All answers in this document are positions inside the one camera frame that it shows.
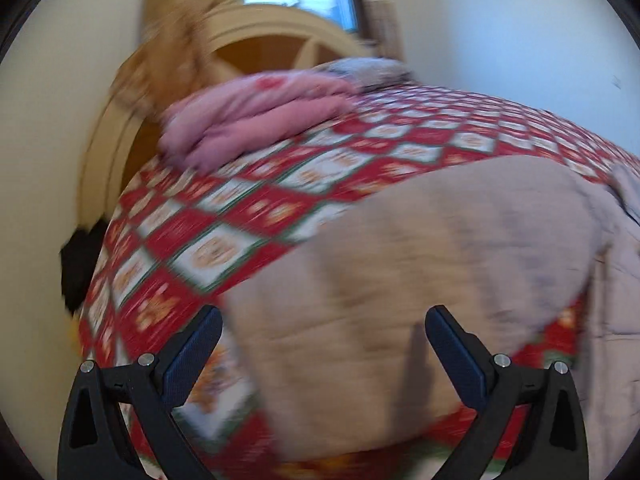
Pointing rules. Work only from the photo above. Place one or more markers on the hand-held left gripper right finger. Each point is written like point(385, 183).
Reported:
point(457, 350)

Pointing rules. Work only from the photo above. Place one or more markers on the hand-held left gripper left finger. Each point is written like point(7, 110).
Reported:
point(192, 355)

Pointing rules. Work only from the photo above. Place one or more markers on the beige padded coat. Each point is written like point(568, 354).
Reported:
point(400, 270)

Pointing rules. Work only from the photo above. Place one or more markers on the black object beside bed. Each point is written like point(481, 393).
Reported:
point(80, 265)

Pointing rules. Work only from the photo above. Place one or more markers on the red checked bed sheet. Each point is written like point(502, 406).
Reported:
point(200, 210)

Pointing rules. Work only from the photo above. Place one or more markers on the pink folded quilt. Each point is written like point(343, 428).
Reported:
point(250, 120)

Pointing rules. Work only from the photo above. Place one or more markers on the striped pillow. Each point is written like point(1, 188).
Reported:
point(370, 70)

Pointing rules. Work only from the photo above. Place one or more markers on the beige patterned curtain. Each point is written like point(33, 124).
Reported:
point(170, 40)
point(384, 27)

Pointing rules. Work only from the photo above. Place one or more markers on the cream wooden headboard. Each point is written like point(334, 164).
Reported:
point(260, 30)

